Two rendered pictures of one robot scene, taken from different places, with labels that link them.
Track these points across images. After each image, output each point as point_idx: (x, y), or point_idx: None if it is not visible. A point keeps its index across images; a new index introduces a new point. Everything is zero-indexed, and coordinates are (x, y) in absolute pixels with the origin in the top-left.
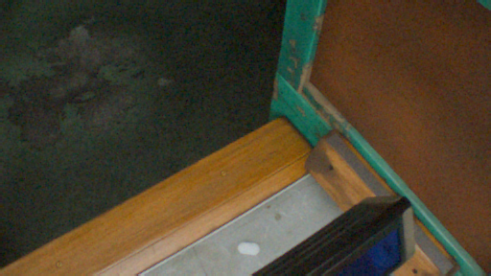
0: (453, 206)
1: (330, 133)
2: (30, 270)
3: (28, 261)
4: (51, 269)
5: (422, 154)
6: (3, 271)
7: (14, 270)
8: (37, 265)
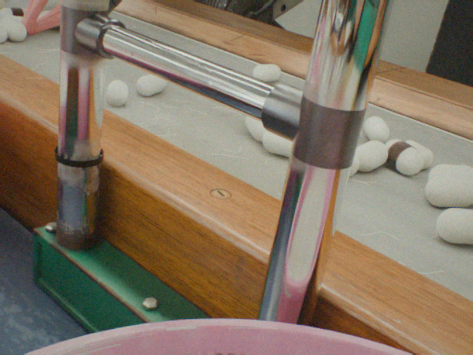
0: None
1: None
2: (445, 84)
3: (455, 83)
4: (467, 94)
5: None
6: (421, 72)
7: (432, 77)
8: (458, 87)
